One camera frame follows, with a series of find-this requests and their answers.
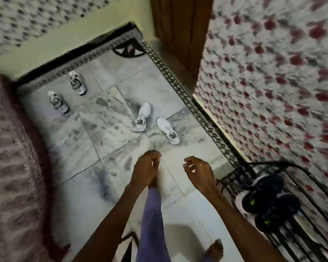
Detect person's right hand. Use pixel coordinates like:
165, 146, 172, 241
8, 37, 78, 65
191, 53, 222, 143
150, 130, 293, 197
183, 156, 218, 194

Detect person's left hand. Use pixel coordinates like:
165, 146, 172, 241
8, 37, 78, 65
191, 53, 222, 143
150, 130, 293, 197
130, 150, 162, 189

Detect person's right forearm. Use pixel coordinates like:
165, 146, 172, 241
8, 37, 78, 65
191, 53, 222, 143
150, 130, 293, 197
204, 188, 289, 262

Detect person's left forearm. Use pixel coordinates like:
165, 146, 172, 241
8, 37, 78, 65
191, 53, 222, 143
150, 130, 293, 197
72, 182, 151, 262

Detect purple trousers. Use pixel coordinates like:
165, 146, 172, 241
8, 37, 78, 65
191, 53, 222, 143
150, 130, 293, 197
136, 187, 172, 262

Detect black sneaker with green mark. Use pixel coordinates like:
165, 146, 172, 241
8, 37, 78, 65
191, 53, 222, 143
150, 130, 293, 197
254, 192, 302, 234
241, 174, 286, 214

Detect person's right foot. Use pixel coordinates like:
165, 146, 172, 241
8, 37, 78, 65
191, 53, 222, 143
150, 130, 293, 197
203, 239, 224, 262

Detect grey and white sneaker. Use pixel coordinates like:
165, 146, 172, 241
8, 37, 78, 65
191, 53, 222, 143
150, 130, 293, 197
47, 90, 70, 114
68, 70, 87, 96

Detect brown wooden door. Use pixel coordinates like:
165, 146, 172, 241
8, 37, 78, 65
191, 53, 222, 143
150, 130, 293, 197
149, 0, 214, 80

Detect black metal shoe rack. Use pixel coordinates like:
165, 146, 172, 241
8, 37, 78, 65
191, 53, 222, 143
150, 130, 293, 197
215, 160, 328, 262

